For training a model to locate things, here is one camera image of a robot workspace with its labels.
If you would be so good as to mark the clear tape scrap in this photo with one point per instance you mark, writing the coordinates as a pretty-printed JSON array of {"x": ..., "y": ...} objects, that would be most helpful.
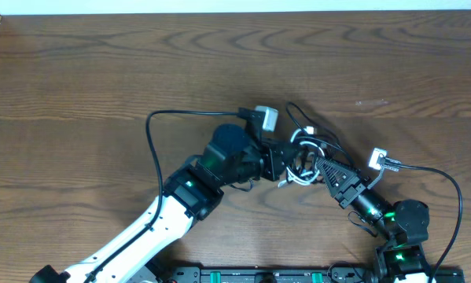
[{"x": 371, "y": 103}]

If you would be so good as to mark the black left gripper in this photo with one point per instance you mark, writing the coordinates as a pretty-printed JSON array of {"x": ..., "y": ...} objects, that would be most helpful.
[{"x": 277, "y": 159}]

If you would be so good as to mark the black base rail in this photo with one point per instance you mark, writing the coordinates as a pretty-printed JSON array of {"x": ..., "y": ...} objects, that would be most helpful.
[{"x": 193, "y": 274}]

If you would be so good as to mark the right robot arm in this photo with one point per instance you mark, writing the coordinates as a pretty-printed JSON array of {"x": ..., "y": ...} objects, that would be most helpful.
[{"x": 403, "y": 225}]

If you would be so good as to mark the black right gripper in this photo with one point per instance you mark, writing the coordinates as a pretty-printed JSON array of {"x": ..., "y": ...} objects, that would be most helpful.
[{"x": 349, "y": 191}]

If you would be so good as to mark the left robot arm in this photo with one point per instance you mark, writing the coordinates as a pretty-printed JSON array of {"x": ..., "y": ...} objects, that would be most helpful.
[{"x": 234, "y": 155}]

